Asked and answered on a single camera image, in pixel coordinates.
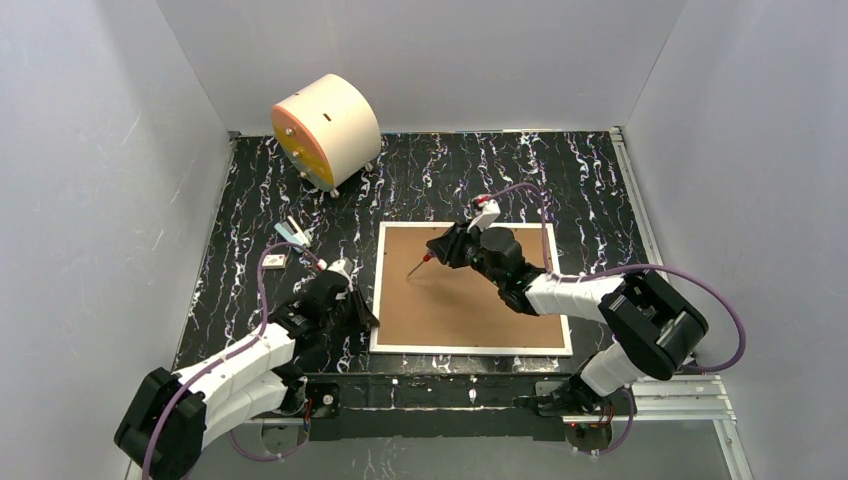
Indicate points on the cylindrical beige drawer cabinet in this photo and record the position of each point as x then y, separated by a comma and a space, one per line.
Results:
328, 131

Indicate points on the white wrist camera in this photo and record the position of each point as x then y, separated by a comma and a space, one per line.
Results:
487, 211
342, 266

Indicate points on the blue red screwdriver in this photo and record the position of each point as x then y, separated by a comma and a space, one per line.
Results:
426, 258

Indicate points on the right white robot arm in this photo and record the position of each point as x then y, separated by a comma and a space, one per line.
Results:
655, 327

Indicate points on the white picture frame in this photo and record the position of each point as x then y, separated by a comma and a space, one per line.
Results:
444, 311

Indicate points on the light blue stapler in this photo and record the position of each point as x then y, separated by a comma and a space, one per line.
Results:
292, 232

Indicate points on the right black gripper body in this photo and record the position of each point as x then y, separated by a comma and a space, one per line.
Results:
454, 244

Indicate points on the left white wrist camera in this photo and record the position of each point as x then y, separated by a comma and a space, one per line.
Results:
342, 266

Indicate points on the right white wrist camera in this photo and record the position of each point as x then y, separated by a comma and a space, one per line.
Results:
487, 211

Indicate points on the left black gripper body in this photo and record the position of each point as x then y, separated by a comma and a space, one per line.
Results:
348, 304

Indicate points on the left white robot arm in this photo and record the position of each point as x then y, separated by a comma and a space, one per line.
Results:
174, 416

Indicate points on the white staple box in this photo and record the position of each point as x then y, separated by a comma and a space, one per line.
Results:
274, 261

